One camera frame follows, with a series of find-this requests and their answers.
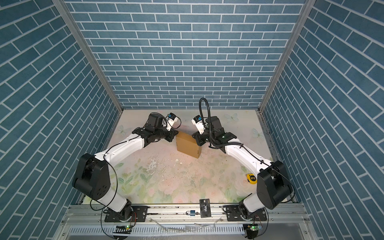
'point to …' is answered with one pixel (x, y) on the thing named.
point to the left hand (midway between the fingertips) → (178, 132)
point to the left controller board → (123, 229)
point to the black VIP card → (205, 208)
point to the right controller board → (252, 230)
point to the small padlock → (191, 213)
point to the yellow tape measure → (251, 178)
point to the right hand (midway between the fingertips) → (191, 134)
